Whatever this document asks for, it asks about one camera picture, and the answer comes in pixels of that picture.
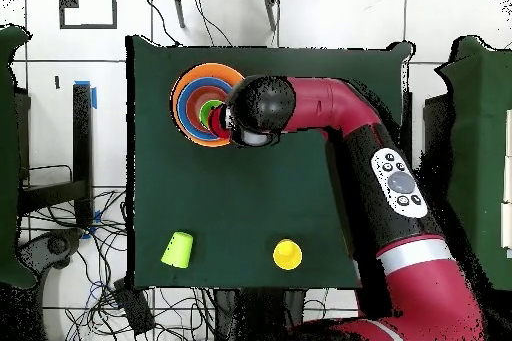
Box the small red plastic bowl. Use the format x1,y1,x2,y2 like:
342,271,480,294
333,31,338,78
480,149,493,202
185,85,229,134

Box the blue plastic bowl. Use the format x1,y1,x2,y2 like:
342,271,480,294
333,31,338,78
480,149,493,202
176,76,235,142

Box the large orange plastic bowl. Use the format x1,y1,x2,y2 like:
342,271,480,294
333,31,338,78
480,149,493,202
170,62,246,148

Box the lime green plastic cup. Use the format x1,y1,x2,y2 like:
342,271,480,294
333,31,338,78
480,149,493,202
160,230,194,270

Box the yellow plastic cup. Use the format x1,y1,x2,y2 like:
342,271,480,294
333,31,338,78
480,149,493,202
272,238,304,271

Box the dark green tablecloth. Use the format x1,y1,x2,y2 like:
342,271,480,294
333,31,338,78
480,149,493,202
125,34,413,292

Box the blue tape strip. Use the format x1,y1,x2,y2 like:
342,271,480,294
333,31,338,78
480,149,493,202
74,79,99,111

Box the black metal bar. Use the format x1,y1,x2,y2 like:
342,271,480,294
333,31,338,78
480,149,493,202
401,90,413,134

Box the black power strip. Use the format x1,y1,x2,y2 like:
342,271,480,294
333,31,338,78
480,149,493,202
112,277,156,337

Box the black rounded stand foot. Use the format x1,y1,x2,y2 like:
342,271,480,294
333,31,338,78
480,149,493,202
17,227,84,272

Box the green cloth side table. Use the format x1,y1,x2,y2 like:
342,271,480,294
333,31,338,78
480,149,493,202
0,23,38,291
434,35,512,292

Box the white boxes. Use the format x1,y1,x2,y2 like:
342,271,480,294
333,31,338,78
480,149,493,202
499,107,512,250

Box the black metal stand frame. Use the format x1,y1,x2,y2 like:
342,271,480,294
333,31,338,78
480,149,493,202
17,83,94,227

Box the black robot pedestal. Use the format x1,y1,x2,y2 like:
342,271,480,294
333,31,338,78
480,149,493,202
211,287,309,341

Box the bundle of floor cables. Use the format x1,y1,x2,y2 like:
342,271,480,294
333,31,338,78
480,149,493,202
17,186,219,341

